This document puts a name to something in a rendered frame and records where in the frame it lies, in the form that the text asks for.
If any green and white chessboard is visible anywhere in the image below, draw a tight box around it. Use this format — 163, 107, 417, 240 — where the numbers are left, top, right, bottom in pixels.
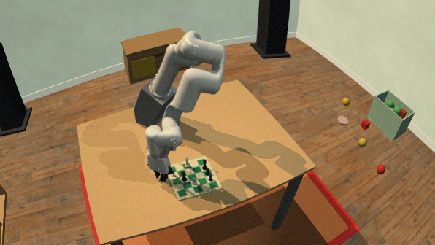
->
168, 156, 223, 201

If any white chess king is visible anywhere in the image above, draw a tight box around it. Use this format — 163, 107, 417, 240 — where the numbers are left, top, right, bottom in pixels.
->
185, 157, 190, 168

